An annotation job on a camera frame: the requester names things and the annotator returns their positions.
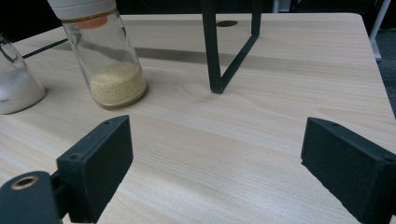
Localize white metal stand leg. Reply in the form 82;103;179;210
368;0;392;62

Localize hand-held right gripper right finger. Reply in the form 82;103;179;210
300;117;396;224

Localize black shelf with metal legs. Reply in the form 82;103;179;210
200;0;262;95

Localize glass jar of yellow granules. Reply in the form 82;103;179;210
46;0;149;109

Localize dark round table grommet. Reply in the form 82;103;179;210
216;20;239;28

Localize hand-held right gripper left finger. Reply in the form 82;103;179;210
49;115;134;224

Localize glass jar of white salt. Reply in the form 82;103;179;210
0;32;48;116

